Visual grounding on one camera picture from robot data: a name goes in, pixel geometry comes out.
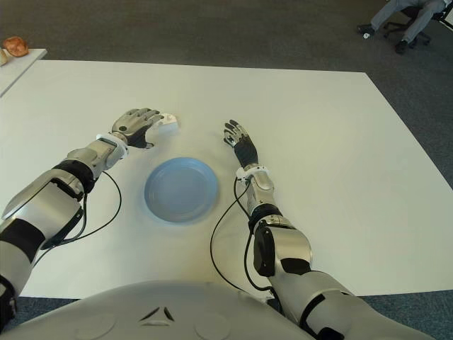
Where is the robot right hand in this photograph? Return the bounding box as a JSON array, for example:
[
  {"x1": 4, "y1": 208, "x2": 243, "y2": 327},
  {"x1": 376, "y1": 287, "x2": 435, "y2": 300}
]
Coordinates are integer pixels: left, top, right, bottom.
[{"x1": 222, "y1": 119, "x2": 259, "y2": 167}]

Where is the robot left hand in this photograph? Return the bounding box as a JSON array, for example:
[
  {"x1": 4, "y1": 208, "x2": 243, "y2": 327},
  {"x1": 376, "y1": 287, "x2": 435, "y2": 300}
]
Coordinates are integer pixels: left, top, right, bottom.
[{"x1": 111, "y1": 108, "x2": 166, "y2": 149}]

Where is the white charger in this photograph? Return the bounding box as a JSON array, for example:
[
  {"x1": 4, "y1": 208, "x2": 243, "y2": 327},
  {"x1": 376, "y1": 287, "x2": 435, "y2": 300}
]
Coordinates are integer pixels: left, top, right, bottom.
[{"x1": 155, "y1": 112, "x2": 181, "y2": 130}]

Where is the blue plate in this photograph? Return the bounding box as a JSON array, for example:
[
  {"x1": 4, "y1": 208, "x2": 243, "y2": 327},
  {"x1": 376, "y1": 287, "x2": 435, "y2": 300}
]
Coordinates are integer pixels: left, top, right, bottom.
[{"x1": 143, "y1": 157, "x2": 220, "y2": 224}]

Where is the white side table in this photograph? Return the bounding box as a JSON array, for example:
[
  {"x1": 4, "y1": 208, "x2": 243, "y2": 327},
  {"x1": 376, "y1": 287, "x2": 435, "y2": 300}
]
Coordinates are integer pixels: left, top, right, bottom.
[{"x1": 0, "y1": 48, "x2": 47, "y2": 97}]

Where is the red-brown bread roll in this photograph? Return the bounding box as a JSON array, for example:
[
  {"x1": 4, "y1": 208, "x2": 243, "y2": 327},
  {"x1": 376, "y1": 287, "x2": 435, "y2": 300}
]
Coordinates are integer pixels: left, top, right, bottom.
[{"x1": 3, "y1": 36, "x2": 29, "y2": 57}]

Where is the grey robot torso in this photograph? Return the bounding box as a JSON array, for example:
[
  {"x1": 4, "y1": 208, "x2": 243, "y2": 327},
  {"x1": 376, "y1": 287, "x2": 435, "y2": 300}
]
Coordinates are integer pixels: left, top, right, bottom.
[{"x1": 6, "y1": 279, "x2": 312, "y2": 340}]

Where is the black office chair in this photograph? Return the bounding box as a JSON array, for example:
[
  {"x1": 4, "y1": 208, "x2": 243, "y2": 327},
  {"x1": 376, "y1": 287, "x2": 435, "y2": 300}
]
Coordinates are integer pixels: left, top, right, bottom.
[{"x1": 384, "y1": 0, "x2": 453, "y2": 47}]

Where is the seated person in jeans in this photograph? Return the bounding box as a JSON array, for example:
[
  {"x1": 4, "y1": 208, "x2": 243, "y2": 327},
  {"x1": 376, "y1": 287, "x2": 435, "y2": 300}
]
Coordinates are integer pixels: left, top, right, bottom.
[{"x1": 357, "y1": 0, "x2": 447, "y2": 54}]

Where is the thin black cable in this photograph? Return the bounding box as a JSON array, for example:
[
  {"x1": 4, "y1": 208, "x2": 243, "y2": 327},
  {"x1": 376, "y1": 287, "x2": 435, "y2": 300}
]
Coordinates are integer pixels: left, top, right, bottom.
[
  {"x1": 210, "y1": 176, "x2": 248, "y2": 293},
  {"x1": 44, "y1": 171, "x2": 123, "y2": 251}
]

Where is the thick black cable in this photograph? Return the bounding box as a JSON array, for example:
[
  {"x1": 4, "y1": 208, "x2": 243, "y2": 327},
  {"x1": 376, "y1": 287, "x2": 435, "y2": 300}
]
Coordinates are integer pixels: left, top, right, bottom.
[
  {"x1": 19, "y1": 193, "x2": 88, "y2": 295},
  {"x1": 243, "y1": 226, "x2": 280, "y2": 295}
]

